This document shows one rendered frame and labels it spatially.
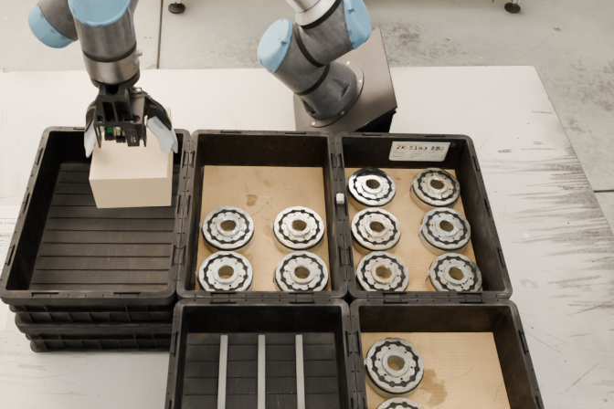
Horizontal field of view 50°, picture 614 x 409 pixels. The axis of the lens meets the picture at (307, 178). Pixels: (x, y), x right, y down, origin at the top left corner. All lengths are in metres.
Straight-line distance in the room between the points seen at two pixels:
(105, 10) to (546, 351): 1.09
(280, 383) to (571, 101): 2.24
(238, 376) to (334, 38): 0.71
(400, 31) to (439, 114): 1.45
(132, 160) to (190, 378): 0.39
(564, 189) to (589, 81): 1.57
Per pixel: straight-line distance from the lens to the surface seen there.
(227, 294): 1.17
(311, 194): 1.42
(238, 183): 1.43
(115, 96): 0.96
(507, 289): 1.26
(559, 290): 1.59
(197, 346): 1.24
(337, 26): 1.42
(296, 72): 1.50
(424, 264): 1.36
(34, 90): 1.90
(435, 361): 1.26
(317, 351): 1.23
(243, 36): 3.12
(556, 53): 3.38
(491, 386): 1.27
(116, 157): 1.12
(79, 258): 1.36
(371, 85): 1.56
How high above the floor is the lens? 1.95
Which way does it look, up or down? 51 degrees down
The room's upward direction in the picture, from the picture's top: 6 degrees clockwise
